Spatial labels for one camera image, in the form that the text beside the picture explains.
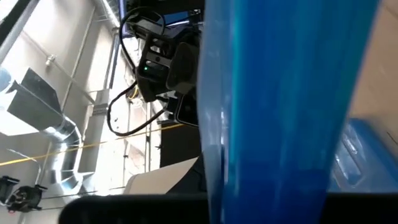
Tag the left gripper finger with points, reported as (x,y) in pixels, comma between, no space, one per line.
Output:
(196,180)

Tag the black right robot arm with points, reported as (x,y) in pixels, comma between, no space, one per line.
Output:
(161,4)

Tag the black room partition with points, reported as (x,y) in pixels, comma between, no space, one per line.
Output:
(180,146)

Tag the white shade silver lamp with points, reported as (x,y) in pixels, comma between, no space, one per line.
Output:
(155,180)

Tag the clear plastic bin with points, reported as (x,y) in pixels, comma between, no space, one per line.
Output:
(348,155)

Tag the black ceiling spotlight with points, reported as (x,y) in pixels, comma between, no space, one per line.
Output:
(25,199)
(7,186)

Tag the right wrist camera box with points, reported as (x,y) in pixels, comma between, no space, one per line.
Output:
(152,74)

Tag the silver ceiling air duct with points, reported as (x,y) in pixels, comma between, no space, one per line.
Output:
(34,105)

